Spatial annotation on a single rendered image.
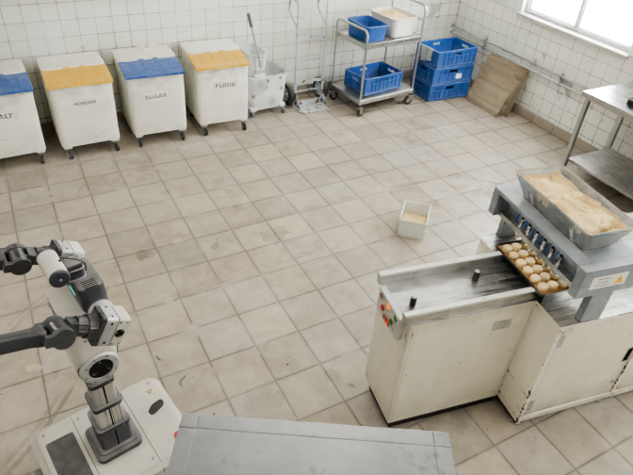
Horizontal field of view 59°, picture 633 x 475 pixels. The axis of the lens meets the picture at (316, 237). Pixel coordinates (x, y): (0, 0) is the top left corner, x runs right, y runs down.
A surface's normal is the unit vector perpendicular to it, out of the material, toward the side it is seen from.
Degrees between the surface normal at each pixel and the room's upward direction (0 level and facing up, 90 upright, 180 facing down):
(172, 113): 93
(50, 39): 90
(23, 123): 92
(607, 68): 90
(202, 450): 0
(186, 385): 0
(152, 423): 0
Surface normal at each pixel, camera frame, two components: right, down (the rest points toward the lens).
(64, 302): 0.07, -0.79
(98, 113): 0.50, 0.58
